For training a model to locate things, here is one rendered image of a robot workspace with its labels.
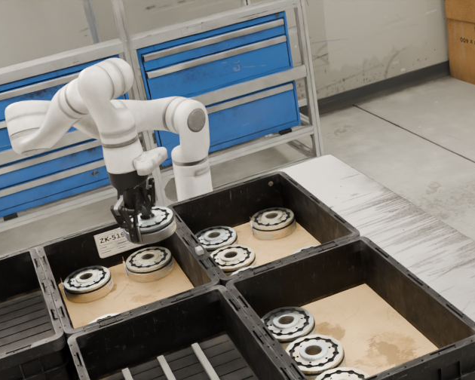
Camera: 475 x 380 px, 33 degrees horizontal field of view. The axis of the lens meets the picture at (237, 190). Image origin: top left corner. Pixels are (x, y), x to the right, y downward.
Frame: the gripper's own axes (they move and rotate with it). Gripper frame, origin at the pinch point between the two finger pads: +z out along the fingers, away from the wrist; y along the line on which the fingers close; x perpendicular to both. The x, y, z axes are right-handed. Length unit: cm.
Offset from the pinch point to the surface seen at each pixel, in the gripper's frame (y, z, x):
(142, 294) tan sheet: -1.5, 16.9, -4.7
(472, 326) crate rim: 12, 7, 65
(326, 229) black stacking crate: -24.1, 11.7, 29.7
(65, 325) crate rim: 23.9, 6.8, -4.2
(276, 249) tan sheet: -23.2, 16.9, 17.6
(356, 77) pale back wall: -339, 85, -58
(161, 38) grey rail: -178, 10, -93
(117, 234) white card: -13.0, 9.6, -16.1
